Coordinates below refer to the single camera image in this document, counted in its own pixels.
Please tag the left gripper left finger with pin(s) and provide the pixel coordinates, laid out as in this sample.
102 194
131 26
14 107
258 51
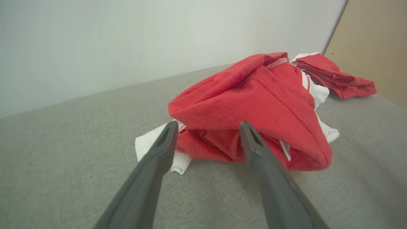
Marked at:
143 190

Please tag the red shirt with white sleeves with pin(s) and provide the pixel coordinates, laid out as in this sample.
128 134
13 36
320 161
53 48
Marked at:
254 101

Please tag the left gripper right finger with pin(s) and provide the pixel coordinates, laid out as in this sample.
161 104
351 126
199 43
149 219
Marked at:
279 197

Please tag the beige wooden panel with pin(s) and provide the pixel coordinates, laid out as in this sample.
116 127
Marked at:
375 47

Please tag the red shorts with white waistband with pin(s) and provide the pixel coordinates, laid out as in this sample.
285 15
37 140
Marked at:
337 79

